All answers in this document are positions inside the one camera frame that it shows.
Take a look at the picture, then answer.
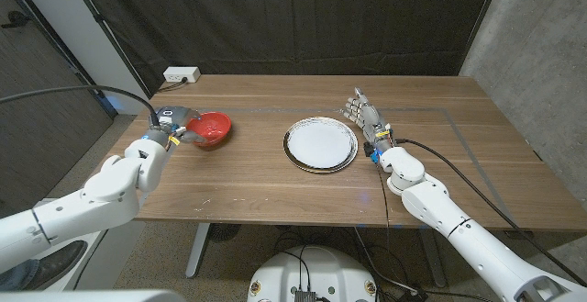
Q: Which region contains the red bowl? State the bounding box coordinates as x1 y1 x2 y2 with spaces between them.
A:
185 111 233 148

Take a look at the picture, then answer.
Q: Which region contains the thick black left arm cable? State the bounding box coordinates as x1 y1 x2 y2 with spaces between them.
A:
0 84 161 128

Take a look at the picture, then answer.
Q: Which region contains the black power strip cord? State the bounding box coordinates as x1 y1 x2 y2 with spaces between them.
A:
157 77 189 94

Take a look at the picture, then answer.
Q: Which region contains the white plate with dark rim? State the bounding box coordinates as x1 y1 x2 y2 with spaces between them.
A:
282 116 360 175

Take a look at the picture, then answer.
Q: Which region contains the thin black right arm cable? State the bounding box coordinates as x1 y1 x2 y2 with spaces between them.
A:
376 162 392 248

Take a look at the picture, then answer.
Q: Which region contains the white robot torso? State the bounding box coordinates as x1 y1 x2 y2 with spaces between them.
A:
246 245 378 302

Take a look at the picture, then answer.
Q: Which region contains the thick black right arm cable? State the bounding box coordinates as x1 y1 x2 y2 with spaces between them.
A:
393 138 587 288

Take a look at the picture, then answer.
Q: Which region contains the black shoe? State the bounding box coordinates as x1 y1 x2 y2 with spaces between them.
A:
22 240 88 292

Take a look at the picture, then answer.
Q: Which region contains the black torso cable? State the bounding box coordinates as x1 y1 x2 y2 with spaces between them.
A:
280 249 313 292

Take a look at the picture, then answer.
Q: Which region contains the white floor platform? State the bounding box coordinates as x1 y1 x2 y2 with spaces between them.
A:
43 197 147 292

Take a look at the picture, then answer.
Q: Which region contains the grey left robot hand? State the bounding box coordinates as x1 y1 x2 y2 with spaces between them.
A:
145 105 208 147

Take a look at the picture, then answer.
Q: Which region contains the grey table leg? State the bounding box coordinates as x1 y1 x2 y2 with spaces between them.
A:
184 222 212 279
417 228 447 288

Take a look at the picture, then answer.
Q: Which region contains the black backdrop stand pole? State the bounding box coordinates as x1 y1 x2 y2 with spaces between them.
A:
458 0 504 76
66 0 152 99

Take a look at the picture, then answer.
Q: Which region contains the blue jeans leg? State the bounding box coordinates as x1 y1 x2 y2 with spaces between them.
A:
0 258 41 292

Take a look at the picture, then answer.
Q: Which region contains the white power strip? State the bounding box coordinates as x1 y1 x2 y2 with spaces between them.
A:
162 66 202 84

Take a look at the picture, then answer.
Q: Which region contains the black backdrop curtain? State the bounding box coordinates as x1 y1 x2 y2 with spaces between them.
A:
66 0 499 96

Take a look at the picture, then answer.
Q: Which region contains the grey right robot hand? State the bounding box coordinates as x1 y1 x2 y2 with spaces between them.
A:
342 86 395 153

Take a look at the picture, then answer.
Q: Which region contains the black floor power adapter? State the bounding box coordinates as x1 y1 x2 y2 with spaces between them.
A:
397 285 428 302

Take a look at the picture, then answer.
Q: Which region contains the black round floor fan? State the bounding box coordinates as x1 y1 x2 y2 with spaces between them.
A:
208 222 242 243

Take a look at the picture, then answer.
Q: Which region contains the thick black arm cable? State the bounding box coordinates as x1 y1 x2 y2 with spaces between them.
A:
0 84 161 128
393 138 587 288

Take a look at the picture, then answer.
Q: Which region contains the black door handle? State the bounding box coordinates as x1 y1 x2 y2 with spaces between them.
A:
0 10 31 29

